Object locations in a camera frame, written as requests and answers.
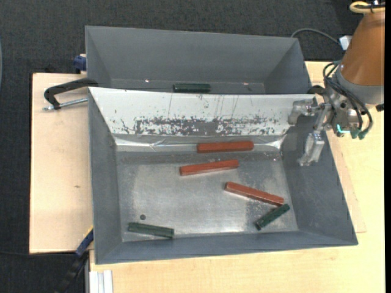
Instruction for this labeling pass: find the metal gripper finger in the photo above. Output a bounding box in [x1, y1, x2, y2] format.
[297, 132, 326, 168]
[288, 99, 319, 126]

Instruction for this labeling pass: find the red-brown flat block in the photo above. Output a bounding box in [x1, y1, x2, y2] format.
[178, 159, 240, 177]
[196, 140, 255, 154]
[224, 181, 285, 207]

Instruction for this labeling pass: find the dark green flat block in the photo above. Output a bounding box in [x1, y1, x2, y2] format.
[127, 222, 175, 239]
[254, 203, 291, 231]
[172, 82, 212, 93]

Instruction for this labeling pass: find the grey metal bin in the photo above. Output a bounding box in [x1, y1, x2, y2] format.
[84, 25, 359, 266]

